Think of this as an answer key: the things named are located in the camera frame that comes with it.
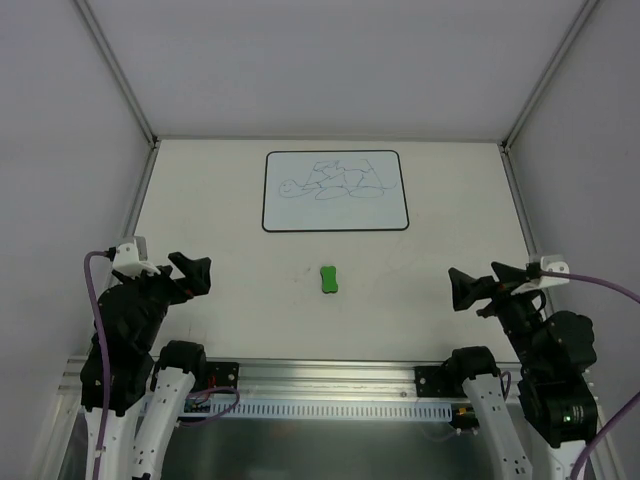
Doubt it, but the green bone-shaped eraser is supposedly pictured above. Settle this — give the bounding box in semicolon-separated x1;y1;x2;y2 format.
320;266;339;294

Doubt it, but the white whiteboard black frame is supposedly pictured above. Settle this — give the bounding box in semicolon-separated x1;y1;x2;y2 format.
262;149;410;233

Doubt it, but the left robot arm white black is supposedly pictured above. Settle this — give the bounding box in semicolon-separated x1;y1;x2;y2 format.
80;252;211;479

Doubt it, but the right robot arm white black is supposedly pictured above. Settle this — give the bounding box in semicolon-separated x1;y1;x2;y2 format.
448;257;597;479

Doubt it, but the right aluminium frame post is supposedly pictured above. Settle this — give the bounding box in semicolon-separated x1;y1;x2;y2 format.
498;0;601;255

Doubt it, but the aluminium frame post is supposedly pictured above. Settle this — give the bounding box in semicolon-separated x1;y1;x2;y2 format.
498;0;601;255
72;0;160;236

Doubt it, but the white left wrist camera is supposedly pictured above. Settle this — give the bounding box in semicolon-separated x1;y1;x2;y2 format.
112;236;151;278

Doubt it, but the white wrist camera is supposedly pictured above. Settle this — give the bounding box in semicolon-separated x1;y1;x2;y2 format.
112;236;151;278
512;255;570;295

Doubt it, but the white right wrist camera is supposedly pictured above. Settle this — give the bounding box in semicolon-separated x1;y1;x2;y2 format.
512;255;570;295

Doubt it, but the left aluminium frame post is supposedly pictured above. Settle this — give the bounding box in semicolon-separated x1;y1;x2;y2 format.
72;0;160;236

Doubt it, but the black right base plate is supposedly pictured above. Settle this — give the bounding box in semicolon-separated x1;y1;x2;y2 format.
413;365;455;398

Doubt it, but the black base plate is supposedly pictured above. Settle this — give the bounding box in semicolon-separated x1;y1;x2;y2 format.
413;365;455;398
191;360;240;393

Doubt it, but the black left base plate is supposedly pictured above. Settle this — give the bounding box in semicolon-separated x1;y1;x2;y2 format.
191;360;240;393

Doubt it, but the aluminium mounting rail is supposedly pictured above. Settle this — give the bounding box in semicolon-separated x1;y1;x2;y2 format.
57;354;596;401

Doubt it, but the white slotted cable duct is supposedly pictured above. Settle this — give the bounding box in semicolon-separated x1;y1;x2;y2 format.
163;395;453;423

